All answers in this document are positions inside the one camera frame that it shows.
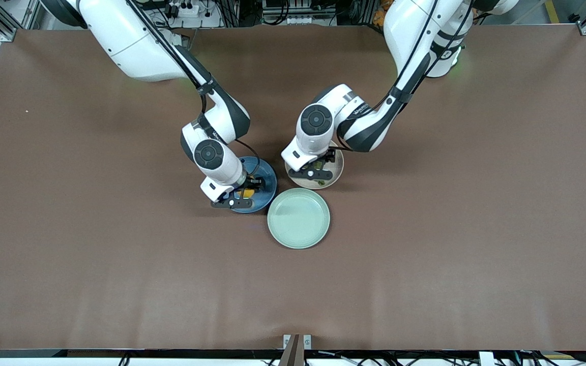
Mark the blue plate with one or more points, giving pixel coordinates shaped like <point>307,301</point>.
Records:
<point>268,178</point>

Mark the white power strip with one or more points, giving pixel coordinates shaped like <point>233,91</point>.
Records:
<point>183,8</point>

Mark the green lettuce leaf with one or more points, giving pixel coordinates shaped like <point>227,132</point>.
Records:
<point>317,164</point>

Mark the metal bracket with post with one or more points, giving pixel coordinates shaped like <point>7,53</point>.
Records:
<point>297,343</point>

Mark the orange snack bags pile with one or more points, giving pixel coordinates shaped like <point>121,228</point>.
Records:
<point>382,12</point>

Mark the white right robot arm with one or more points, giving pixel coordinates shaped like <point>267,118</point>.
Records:
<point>130,40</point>

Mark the yellow lemon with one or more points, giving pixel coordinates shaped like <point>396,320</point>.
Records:
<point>247,193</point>

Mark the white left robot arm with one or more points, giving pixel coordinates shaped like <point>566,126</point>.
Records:
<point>415,30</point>

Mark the pale green plate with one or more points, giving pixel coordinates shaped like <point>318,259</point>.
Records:
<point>298,218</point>

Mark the beige plate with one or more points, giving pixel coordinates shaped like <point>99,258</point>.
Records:
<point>339,170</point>

